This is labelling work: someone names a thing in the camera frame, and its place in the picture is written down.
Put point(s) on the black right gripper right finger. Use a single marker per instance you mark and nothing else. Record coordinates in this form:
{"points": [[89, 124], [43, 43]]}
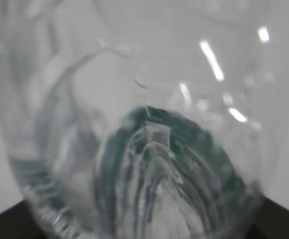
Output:
{"points": [[272, 222]]}

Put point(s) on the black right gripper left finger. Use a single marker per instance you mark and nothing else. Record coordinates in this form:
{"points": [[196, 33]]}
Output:
{"points": [[18, 223]]}

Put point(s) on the clear water bottle green label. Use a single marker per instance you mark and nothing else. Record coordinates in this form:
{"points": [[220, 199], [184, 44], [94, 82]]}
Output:
{"points": [[134, 119]]}

